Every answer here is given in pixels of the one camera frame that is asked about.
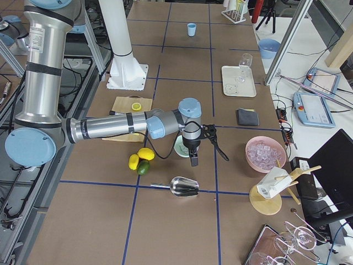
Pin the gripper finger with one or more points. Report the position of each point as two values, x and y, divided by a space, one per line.
193 154

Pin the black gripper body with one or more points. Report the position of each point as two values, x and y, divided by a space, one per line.
191 144

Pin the green bowl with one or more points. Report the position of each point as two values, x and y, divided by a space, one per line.
180 149

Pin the light blue cup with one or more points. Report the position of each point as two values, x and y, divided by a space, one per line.
191 29

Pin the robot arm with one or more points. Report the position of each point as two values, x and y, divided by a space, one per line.
39 132

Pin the steel ice scoop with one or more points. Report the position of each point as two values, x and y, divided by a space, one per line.
180 186

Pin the pink bowl with ice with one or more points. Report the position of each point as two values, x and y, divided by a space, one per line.
264 153

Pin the blue bowl with fork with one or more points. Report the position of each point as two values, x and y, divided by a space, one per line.
268 48

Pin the yellow lemon front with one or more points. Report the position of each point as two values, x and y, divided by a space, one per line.
146 154

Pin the yellow lemon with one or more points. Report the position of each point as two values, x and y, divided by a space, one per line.
146 154
133 161

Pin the green avocado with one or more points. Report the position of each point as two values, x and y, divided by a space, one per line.
143 167

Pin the grey yellow cloth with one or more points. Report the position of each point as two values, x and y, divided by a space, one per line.
247 117

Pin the yellow lemon back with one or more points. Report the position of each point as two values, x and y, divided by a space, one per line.
133 161

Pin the lemon half slice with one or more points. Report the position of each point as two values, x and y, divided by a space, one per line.
136 106

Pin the cream bear tray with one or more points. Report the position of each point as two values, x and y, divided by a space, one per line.
234 89

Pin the wooden stand with box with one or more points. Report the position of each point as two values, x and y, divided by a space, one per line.
265 196

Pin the clear wine glass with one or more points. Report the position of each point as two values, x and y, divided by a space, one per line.
244 67

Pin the near teach pendant tablet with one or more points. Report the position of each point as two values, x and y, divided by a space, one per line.
312 110

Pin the teach pendant tablet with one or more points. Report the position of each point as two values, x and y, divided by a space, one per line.
312 110
323 81

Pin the black laptop monitor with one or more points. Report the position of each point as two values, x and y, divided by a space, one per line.
335 177

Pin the far teach pendant tablet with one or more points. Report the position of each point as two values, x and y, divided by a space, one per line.
323 81

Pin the black tripod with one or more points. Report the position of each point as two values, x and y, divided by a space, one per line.
271 13

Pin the red fire extinguisher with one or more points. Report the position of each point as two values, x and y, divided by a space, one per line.
257 10

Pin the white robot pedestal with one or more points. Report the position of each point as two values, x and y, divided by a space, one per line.
126 72

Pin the white wire cup rack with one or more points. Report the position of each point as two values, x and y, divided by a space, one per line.
235 10

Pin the aluminium frame post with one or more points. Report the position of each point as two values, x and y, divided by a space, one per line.
300 44

